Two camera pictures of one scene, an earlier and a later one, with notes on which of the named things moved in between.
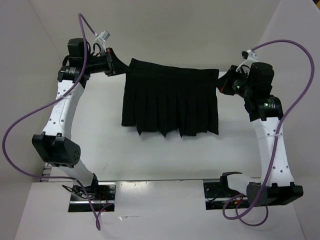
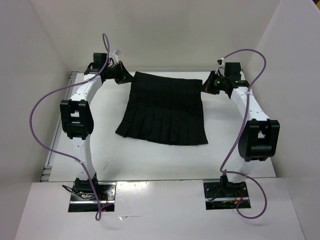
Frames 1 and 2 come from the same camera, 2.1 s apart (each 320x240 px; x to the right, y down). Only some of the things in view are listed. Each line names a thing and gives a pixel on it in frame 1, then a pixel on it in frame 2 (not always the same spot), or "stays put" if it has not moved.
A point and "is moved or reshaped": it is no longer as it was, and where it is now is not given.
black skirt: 168,100 is moved or reshaped
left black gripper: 113,65 -> 123,76
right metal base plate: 215,197 stays put
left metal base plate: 102,194 stays put
